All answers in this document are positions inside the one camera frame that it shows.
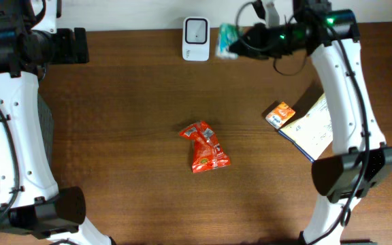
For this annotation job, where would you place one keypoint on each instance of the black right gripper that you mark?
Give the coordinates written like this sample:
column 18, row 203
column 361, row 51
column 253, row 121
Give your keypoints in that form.
column 255, row 39

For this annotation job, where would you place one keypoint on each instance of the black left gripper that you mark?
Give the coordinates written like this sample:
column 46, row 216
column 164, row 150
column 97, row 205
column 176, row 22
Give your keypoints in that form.
column 69, row 54

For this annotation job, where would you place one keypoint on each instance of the orange small carton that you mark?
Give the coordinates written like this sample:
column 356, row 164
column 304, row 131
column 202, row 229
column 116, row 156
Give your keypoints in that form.
column 280, row 115

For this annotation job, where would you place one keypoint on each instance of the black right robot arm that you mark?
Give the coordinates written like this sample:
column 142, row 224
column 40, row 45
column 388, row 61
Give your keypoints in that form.
column 361, row 157

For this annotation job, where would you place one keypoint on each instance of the cream white snack bag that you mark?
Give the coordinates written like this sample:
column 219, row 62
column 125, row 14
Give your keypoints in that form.
column 312, row 133

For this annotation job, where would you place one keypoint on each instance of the red snack bag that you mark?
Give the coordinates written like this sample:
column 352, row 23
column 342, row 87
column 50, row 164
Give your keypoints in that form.
column 208, row 153

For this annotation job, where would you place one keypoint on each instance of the green Kleenex tissue pack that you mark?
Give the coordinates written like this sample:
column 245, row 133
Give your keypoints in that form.
column 227, row 35

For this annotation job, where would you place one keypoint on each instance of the white barcode scanner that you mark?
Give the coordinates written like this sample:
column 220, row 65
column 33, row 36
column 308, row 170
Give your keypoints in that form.
column 196, row 39

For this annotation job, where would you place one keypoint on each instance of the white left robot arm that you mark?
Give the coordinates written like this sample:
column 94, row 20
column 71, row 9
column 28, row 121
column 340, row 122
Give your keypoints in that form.
column 31, row 203

